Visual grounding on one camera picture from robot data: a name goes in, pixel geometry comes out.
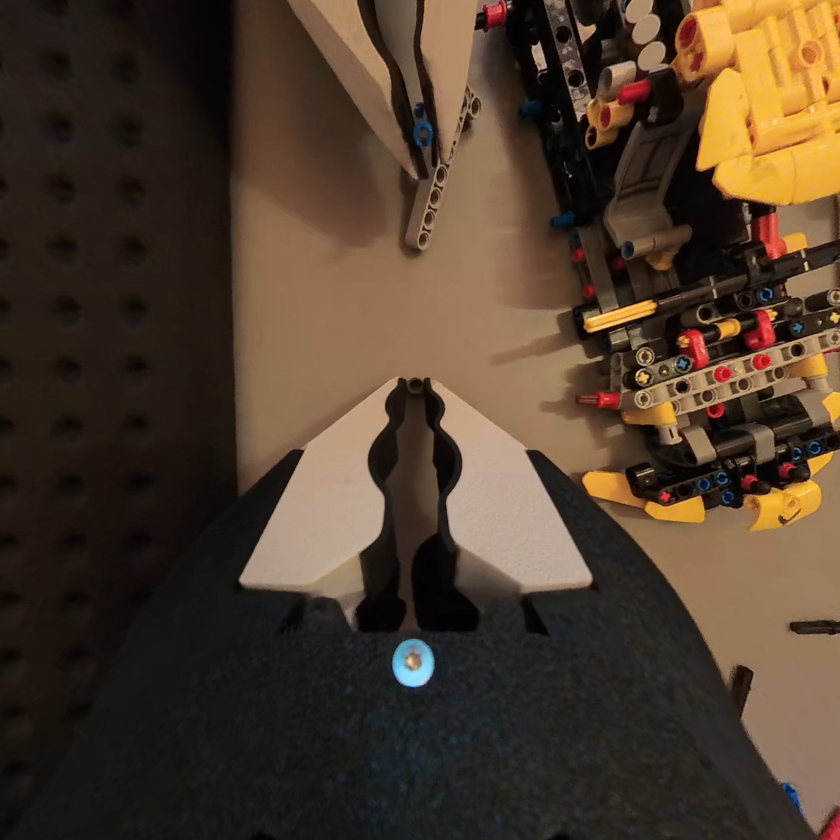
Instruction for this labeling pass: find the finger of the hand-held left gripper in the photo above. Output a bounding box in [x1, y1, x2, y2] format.
[413, 0, 480, 168]
[285, 0, 424, 181]

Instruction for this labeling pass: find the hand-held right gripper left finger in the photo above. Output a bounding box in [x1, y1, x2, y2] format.
[238, 378, 409, 619]

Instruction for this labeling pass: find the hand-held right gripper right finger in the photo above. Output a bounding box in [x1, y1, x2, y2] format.
[423, 377, 593, 616]

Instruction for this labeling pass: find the small black yellow toy subassembly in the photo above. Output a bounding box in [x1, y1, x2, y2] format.
[581, 433, 840, 532]

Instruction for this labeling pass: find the grey angled toy beam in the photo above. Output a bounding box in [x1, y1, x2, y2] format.
[403, 88, 483, 252]

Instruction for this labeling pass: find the partly built yellow toy car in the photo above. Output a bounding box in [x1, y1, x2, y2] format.
[476, 0, 840, 460]

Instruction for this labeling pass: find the grey desk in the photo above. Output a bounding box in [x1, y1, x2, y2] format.
[230, 0, 840, 840]

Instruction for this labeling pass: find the scatter of small colourful toy pieces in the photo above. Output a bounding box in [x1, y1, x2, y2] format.
[730, 619, 840, 840]

